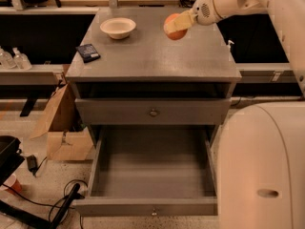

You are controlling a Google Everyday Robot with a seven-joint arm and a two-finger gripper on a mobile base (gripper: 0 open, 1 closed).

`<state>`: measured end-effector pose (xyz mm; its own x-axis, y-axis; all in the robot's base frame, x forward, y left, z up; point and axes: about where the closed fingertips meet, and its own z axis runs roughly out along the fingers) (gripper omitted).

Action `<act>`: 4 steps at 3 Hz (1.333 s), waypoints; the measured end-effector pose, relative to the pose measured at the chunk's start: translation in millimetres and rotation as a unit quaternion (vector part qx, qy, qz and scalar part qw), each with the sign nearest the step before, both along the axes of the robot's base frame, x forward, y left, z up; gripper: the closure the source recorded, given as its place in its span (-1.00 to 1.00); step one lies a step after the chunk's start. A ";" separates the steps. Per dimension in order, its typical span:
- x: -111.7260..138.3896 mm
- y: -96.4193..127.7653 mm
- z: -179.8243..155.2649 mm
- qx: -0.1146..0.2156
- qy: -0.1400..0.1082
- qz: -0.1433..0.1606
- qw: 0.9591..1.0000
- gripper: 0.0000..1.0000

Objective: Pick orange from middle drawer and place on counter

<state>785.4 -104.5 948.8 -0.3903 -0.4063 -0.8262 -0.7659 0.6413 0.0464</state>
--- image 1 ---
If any dark blue snack packet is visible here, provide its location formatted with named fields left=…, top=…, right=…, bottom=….
left=76, top=44, right=100, bottom=63

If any open grey middle drawer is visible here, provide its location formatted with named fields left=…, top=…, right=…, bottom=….
left=75, top=126, right=217, bottom=217

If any small white pump bottle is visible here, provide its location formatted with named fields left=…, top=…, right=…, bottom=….
left=227, top=40, right=234, bottom=52

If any black chair base leg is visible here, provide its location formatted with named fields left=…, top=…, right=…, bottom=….
left=0, top=183, right=81, bottom=229

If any black floor cable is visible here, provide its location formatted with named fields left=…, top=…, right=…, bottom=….
left=1, top=156, right=89, bottom=229

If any white ceramic bowl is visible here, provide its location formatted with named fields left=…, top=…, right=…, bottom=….
left=100, top=17, right=136, bottom=40

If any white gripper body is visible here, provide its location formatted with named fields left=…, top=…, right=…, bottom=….
left=193, top=0, right=219, bottom=26

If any closed grey top drawer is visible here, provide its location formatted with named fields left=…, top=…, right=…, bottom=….
left=75, top=98, right=231, bottom=125

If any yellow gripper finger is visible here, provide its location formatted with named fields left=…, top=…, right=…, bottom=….
left=164, top=10, right=197, bottom=34

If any grey wooden drawer cabinet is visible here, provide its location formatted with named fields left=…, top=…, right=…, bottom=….
left=67, top=7, right=241, bottom=139

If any brown cardboard box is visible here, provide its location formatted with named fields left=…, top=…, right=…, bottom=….
left=30, top=84, right=93, bottom=161

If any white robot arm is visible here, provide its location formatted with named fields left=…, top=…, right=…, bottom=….
left=164, top=0, right=305, bottom=229

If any orange fruit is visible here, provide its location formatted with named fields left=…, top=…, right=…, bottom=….
left=164, top=13, right=187, bottom=40

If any black power adapter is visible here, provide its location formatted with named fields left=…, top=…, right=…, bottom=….
left=27, top=155, right=38, bottom=173

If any clear sanitizer bottle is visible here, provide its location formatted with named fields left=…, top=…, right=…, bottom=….
left=0, top=48, right=16, bottom=69
left=13, top=48, right=31, bottom=71

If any red plastic cup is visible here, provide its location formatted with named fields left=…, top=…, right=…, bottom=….
left=0, top=174, right=22, bottom=195

